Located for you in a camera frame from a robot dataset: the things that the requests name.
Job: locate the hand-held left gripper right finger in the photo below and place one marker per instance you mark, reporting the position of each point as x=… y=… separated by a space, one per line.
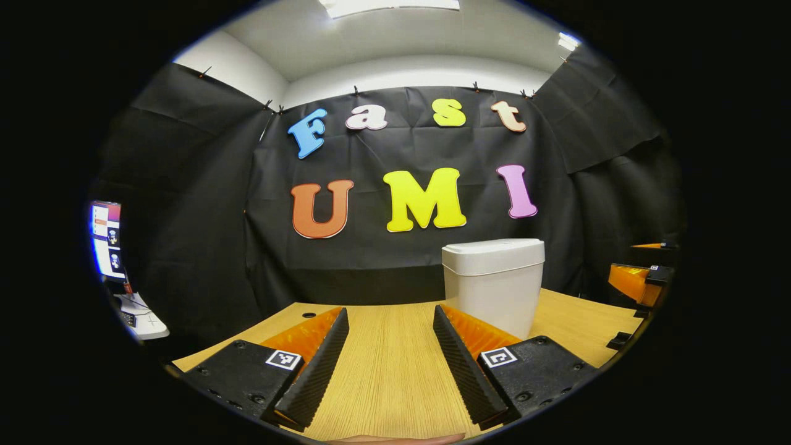
x=463 y=368

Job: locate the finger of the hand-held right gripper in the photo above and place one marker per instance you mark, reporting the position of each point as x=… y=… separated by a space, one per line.
x=655 y=246
x=627 y=281

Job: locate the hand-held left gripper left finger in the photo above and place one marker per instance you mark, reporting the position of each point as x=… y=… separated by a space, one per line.
x=315 y=371

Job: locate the white desktop garbage bin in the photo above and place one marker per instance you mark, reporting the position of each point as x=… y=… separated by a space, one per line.
x=494 y=290

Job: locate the wooden desktop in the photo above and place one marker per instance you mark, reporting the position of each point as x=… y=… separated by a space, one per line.
x=389 y=371

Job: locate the white side table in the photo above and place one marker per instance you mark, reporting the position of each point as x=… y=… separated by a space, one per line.
x=151 y=324

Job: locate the black backdrop cloth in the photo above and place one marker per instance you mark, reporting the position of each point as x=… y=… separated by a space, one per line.
x=204 y=216

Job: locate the black keyboard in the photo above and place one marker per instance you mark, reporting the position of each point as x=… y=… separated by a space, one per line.
x=128 y=319

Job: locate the ceiling light panel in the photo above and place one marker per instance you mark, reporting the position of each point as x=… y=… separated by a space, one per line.
x=568 y=41
x=389 y=6

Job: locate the computer monitor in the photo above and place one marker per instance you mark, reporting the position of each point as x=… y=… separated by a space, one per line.
x=106 y=241

